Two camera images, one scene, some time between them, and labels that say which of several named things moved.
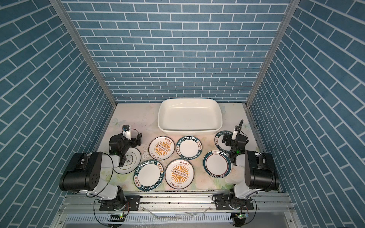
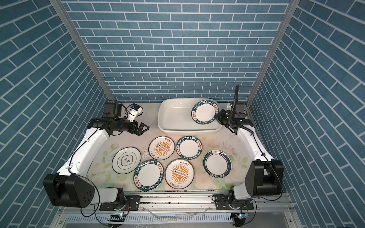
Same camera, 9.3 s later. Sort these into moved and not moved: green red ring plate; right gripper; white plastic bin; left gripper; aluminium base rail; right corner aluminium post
Moved: left gripper; right gripper
Not moved: white plastic bin; right corner aluminium post; aluminium base rail; green red ring plate
